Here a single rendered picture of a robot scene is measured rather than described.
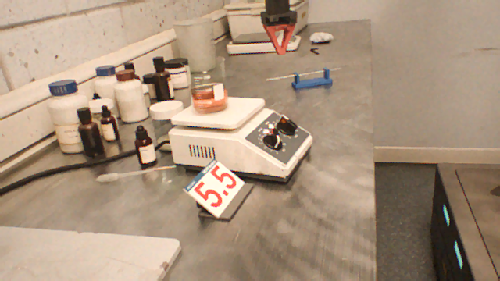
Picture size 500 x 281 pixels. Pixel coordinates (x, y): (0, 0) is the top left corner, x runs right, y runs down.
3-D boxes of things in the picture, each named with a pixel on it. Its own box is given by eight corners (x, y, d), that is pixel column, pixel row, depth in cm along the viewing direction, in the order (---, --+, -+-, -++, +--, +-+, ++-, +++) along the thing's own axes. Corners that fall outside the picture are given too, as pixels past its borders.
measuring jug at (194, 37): (190, 62, 145) (183, 18, 139) (226, 60, 143) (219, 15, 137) (173, 76, 129) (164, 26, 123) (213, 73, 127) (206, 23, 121)
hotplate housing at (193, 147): (313, 148, 70) (312, 104, 67) (287, 185, 60) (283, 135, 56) (202, 137, 80) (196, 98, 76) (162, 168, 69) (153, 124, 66)
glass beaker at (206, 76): (234, 104, 69) (228, 55, 66) (226, 118, 64) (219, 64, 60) (194, 106, 71) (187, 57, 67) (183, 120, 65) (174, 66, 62)
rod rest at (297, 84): (327, 80, 108) (327, 66, 107) (333, 83, 105) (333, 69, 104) (291, 86, 106) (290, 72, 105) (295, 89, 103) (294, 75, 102)
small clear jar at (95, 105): (92, 140, 85) (83, 109, 82) (90, 130, 89) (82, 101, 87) (121, 133, 86) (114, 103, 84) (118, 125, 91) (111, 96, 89)
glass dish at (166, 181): (180, 195, 60) (178, 182, 59) (145, 195, 61) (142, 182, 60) (192, 176, 65) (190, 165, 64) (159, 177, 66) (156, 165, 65)
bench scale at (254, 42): (297, 51, 145) (296, 37, 143) (226, 56, 151) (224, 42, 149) (301, 41, 162) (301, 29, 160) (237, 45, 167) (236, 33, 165)
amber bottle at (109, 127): (112, 136, 85) (104, 101, 82) (123, 137, 84) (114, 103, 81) (101, 142, 83) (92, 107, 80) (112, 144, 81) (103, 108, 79)
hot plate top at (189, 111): (267, 103, 70) (266, 98, 70) (235, 129, 60) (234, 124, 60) (206, 100, 75) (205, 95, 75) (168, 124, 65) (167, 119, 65)
